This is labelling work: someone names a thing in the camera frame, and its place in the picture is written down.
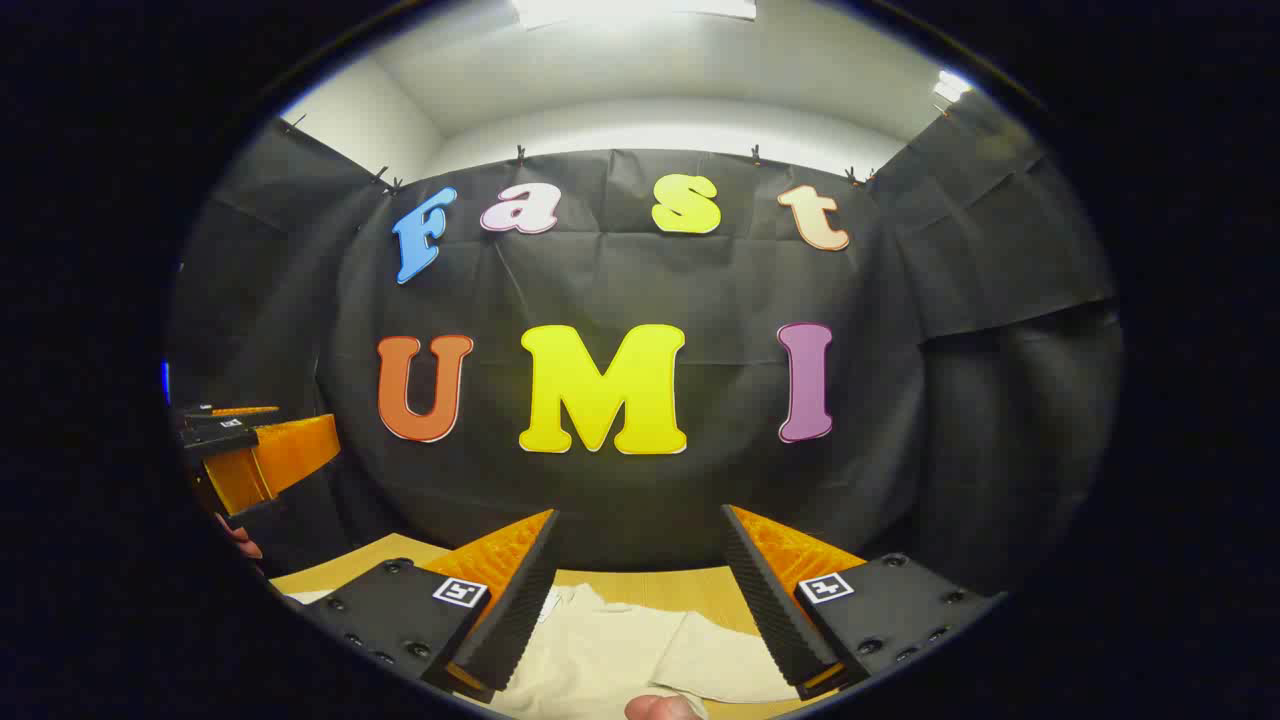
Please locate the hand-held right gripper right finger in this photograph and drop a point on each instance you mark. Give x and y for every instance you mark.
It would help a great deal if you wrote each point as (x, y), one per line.
(775, 620)

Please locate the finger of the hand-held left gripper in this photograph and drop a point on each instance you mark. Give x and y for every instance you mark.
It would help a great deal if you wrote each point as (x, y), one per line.
(245, 410)
(290, 450)

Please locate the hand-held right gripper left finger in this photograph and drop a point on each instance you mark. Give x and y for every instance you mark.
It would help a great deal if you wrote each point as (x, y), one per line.
(520, 620)

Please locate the cream white garment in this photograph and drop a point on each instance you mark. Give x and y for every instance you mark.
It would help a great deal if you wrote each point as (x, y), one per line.
(610, 650)

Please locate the black backdrop cloth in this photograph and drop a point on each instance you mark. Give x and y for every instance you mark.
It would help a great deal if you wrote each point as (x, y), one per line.
(600, 280)

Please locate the large ceiling light panel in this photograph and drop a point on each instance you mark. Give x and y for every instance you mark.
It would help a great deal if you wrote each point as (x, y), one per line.
(600, 10)

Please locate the small ceiling light panel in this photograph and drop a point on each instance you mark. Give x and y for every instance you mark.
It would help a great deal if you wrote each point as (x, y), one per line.
(952, 86)

